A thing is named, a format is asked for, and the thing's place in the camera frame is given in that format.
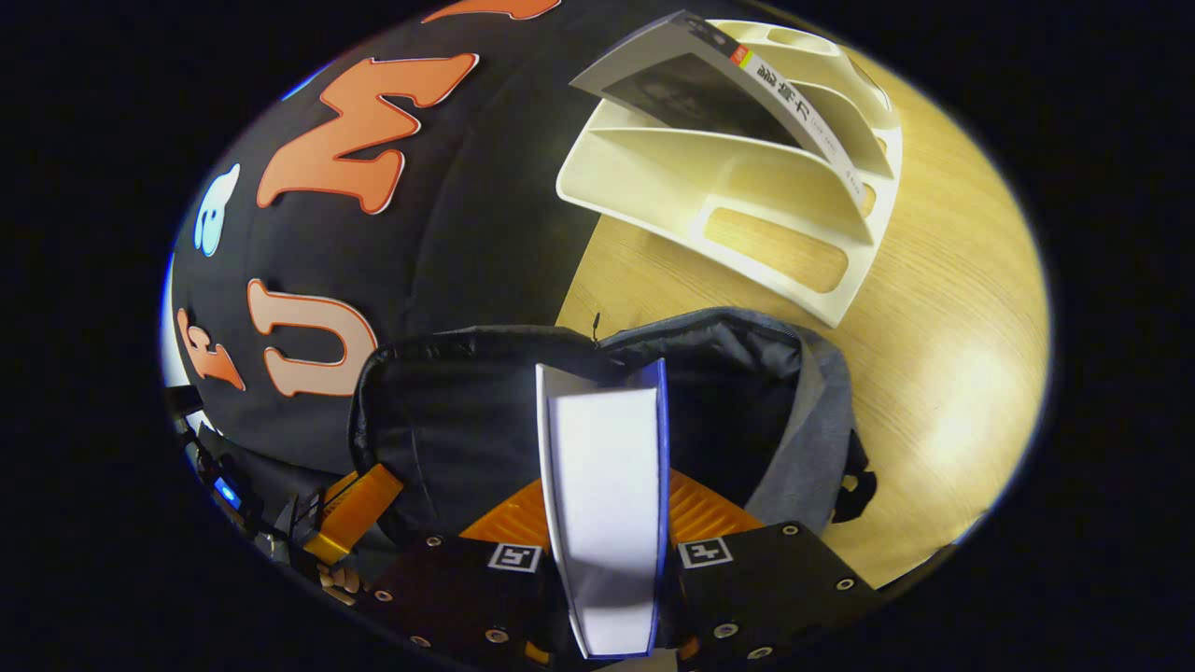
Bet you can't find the white plastic bookshelf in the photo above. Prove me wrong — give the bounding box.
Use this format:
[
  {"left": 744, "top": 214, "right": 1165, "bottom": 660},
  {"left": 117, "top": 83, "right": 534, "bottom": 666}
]
[{"left": 556, "top": 19, "right": 905, "bottom": 329}]

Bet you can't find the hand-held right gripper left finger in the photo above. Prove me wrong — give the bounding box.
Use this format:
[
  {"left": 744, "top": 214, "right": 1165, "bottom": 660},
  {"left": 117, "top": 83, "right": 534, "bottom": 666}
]
[{"left": 359, "top": 478, "right": 570, "bottom": 668}]

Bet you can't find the blue cover book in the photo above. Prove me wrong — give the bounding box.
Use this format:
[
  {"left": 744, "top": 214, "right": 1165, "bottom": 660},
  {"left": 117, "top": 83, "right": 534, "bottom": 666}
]
[{"left": 535, "top": 357, "right": 671, "bottom": 660}]

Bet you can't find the grey cover book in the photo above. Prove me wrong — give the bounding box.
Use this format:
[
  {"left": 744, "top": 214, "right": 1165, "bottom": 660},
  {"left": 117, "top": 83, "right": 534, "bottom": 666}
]
[{"left": 569, "top": 11, "right": 865, "bottom": 217}]

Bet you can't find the grey black schoolbag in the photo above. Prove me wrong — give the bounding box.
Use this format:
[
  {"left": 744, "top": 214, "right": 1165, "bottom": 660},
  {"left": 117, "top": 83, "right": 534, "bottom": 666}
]
[{"left": 348, "top": 306, "right": 879, "bottom": 561}]

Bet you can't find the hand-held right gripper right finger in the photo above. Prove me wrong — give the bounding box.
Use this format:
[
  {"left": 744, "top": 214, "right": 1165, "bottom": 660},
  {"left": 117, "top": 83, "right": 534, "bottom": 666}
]
[{"left": 663, "top": 467, "right": 880, "bottom": 665}]

